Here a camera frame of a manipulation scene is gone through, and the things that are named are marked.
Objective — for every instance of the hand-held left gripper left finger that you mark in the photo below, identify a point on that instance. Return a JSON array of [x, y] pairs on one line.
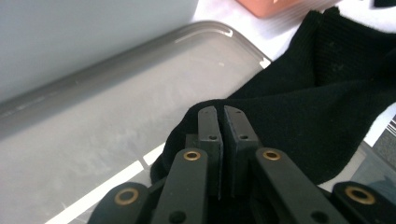
[[211, 124]]

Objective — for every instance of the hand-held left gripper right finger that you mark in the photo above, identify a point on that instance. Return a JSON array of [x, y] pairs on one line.
[[238, 130]]

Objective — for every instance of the black sock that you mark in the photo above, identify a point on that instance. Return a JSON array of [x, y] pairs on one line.
[[295, 133], [342, 46]]

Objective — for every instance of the pink perforated plastic basket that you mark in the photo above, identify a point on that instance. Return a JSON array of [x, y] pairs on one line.
[[267, 7]]

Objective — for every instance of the white divided organizer box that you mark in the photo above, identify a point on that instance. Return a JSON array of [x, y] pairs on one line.
[[77, 37]]

